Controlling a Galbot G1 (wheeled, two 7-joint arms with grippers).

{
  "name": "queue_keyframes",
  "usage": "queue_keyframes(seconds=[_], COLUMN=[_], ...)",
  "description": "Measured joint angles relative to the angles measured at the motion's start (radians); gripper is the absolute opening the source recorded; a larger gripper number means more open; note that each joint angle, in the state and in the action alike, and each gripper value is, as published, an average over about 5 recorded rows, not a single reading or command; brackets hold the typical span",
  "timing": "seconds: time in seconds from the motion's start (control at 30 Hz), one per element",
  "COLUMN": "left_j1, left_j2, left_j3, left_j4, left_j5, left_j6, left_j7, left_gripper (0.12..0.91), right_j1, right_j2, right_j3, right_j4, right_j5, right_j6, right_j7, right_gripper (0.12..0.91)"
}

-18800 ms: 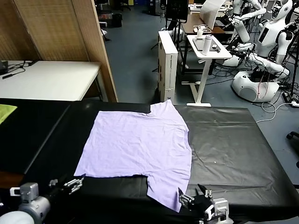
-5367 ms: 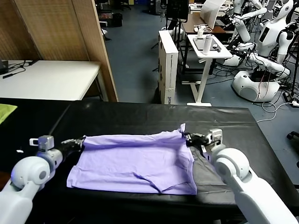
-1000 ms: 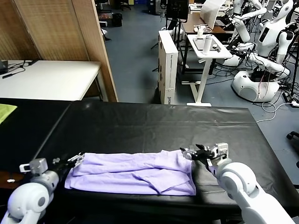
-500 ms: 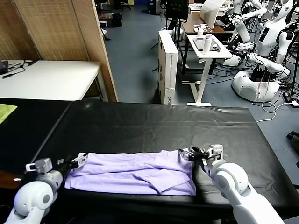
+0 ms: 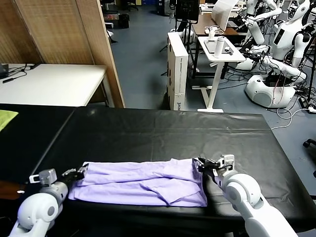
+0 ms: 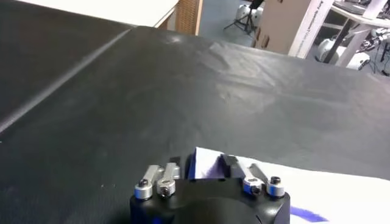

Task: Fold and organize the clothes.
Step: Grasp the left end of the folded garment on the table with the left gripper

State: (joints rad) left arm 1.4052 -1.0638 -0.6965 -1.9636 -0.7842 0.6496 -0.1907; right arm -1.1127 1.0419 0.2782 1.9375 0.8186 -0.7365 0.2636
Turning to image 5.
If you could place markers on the black chair wheel base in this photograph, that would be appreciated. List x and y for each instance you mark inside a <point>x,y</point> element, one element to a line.
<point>311,145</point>

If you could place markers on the white drink bottle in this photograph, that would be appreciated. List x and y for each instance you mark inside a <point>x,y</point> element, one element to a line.
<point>218,48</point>

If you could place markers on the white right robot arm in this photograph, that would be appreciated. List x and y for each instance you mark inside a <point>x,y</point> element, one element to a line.
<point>247,195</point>

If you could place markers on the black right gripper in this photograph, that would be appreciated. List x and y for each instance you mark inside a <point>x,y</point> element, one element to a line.
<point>217,170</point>

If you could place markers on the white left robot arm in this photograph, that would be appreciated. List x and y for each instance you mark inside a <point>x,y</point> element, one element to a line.
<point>37,212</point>

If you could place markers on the yellow-green cloth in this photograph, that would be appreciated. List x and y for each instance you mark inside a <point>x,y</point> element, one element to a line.
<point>6,118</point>

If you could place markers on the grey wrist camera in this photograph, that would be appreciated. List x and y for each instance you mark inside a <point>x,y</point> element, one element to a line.
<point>227,163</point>
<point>48,175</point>

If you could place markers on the black bar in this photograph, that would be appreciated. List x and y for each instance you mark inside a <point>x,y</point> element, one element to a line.
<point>10,80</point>

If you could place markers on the purple t-shirt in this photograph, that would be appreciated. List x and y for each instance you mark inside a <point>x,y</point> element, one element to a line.
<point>128,185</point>

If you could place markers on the grey tablet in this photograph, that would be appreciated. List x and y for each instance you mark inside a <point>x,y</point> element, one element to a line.
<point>209,47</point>

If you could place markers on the white table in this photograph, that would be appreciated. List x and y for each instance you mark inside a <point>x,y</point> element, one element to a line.
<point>54,84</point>

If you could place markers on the wooden partition screen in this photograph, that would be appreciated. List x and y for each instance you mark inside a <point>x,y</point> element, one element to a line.
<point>61,29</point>

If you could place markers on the black screen on tripod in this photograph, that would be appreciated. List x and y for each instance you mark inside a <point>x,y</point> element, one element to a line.
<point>186,11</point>

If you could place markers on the white humanoid robot raised arm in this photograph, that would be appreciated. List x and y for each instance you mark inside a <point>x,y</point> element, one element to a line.
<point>256,34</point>

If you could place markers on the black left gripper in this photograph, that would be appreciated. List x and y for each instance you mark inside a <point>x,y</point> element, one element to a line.
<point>71,176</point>

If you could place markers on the brown desk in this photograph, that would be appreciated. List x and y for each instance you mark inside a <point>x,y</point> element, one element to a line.
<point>201,27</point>

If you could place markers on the small white desk device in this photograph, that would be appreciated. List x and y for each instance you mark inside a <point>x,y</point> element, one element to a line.
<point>210,34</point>

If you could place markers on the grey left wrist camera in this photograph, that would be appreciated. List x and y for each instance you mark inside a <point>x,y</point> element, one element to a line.
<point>48,175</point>

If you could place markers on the power strip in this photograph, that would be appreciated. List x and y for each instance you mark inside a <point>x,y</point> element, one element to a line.
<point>303,101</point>

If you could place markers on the glossy black table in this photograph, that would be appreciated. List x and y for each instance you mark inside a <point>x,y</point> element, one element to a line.
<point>29,143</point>

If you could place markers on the small white floor object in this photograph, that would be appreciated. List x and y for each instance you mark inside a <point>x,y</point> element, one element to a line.
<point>110,35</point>

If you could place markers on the black trash bin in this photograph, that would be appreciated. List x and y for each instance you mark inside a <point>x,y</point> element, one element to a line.
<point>124,21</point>

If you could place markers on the tall white cardboard box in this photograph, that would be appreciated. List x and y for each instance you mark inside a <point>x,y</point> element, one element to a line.
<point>179,74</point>

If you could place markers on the white curved panel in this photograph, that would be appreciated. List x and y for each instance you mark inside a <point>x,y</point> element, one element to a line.
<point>221,14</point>

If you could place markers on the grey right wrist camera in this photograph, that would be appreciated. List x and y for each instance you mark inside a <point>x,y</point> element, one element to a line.
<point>227,163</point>

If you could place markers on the white humanoid robot black shoulders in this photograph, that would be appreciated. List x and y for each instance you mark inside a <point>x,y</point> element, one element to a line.
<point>284,42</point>

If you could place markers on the white standing side desk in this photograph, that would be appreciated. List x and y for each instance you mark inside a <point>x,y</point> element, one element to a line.
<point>232,58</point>

